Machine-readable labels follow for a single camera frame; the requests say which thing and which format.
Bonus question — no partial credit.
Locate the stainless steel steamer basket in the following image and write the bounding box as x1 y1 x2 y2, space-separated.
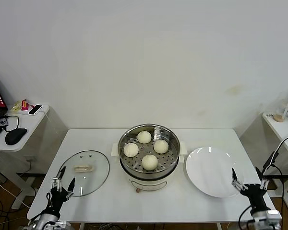
111 123 188 177

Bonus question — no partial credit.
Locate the yellowish snack packet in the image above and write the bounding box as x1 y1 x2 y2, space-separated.
10 100 23 113

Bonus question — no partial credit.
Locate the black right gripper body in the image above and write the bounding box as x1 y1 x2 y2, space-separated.
241 183 269 211

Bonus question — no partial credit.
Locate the black computer mouse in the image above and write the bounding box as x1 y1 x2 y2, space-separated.
5 128 28 146

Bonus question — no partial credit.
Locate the round white plate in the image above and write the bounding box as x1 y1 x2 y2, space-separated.
185 146 245 198

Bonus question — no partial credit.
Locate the thin black desk cable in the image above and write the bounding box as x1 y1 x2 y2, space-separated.
4 115 21 132

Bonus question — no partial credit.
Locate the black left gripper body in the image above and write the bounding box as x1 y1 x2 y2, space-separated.
42 188 72 216

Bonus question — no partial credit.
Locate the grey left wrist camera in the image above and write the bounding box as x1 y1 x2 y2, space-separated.
55 221 72 230

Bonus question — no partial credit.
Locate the white phone black screen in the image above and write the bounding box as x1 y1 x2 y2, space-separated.
28 104 44 116

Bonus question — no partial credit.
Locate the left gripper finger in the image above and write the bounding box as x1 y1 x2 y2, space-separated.
66 177 76 197
53 166 67 191

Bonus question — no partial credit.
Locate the white steamed baozi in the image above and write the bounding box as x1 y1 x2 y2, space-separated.
136 130 152 144
123 142 140 158
153 139 169 154
141 154 158 171

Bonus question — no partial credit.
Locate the black hanging power cable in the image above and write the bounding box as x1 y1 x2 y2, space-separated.
259 131 288 179

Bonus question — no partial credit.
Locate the round glass pot lid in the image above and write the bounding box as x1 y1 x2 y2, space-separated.
57 150 110 197

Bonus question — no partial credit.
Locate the white laptop side table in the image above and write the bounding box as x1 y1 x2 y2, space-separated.
0 104 68 211

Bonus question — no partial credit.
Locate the white electric cooking pot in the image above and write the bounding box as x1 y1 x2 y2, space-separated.
120 155 186 194

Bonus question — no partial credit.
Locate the clear plastic drink cup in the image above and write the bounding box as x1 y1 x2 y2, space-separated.
273 100 288 123

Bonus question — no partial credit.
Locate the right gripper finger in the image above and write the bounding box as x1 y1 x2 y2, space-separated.
231 167 248 191
256 167 271 190

